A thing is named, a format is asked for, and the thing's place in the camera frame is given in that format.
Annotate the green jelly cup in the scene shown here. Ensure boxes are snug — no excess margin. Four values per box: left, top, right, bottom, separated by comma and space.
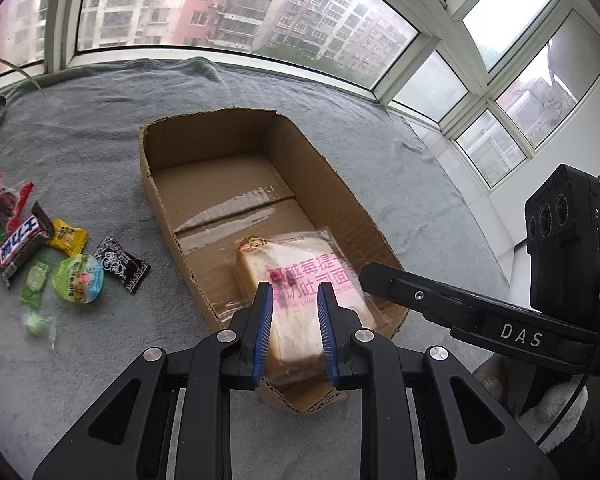
52, 254, 104, 304

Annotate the packaged toast bread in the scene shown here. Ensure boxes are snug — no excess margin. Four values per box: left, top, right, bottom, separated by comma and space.
234, 229, 388, 386

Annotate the small clear green candy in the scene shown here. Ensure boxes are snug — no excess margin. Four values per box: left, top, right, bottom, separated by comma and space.
22, 310, 56, 350

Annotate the grey towel cloth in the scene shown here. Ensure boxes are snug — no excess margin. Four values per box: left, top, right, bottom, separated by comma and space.
0, 58, 509, 478

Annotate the black white candy packet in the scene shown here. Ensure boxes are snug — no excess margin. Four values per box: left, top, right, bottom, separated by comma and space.
93, 236, 150, 294

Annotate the light green candy packet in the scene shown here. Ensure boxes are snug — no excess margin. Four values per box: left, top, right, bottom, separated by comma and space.
19, 255, 52, 310

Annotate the yellow candy packet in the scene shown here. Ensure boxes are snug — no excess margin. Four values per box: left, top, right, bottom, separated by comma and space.
46, 218, 88, 257

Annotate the large Snickers bar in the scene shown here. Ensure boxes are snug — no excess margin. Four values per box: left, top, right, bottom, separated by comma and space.
0, 202, 55, 288

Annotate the cardboard box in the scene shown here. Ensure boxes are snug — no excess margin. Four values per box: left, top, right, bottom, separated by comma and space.
138, 107, 411, 415

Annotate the red clear snack packet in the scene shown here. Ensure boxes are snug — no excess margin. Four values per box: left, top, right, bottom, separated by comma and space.
0, 171, 34, 234

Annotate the spider plant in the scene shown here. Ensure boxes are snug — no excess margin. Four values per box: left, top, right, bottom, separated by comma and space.
0, 58, 44, 94

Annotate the black camera box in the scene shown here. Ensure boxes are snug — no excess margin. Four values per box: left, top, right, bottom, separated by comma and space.
524, 164, 600, 324

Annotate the window frame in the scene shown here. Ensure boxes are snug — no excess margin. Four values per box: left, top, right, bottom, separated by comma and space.
0, 0, 600, 188

